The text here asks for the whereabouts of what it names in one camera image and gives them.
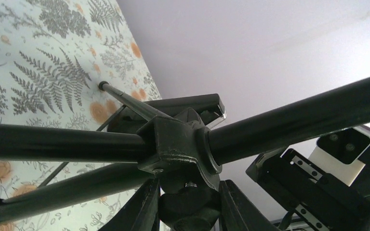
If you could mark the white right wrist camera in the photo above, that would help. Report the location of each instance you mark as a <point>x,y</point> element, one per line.
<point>344,154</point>

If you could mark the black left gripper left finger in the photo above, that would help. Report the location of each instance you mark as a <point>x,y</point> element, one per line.
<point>140,213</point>

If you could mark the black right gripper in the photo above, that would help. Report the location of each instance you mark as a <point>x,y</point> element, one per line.
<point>319,198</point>

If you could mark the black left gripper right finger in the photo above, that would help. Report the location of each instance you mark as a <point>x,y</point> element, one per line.
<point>238,213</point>

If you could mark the black metronome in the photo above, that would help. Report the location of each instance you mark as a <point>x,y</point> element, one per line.
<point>209,108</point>

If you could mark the black music stand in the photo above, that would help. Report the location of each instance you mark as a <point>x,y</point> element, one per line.
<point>187,158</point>

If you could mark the floral patterned mat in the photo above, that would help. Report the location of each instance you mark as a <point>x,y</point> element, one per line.
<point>53,54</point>

